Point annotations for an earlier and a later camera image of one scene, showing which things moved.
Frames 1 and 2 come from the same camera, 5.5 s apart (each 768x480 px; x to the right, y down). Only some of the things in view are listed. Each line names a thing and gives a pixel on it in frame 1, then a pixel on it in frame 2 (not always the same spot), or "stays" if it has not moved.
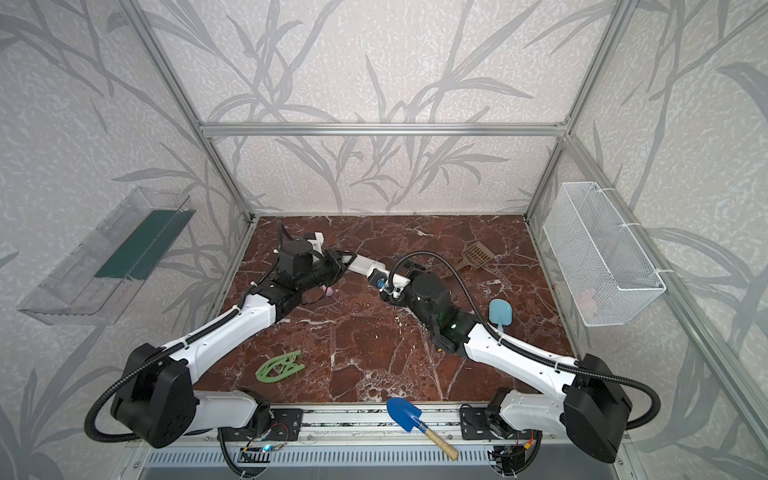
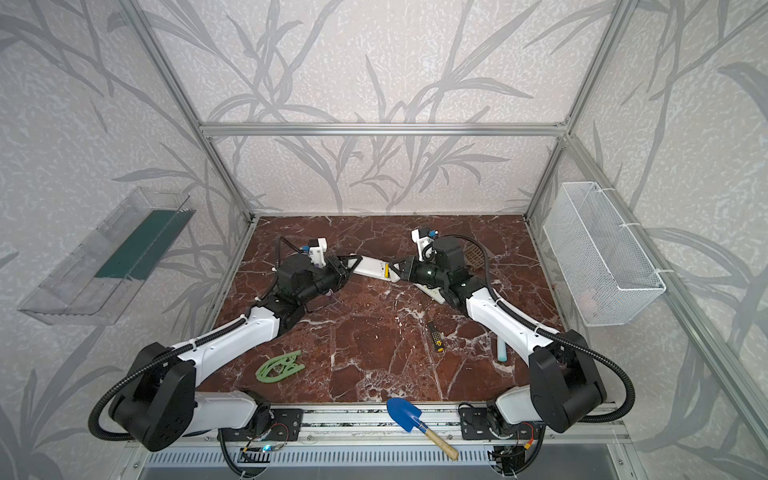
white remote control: x=364 y=265 stays
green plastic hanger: x=278 y=367 stays
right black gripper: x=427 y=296 to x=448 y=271
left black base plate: x=285 y=426 stays
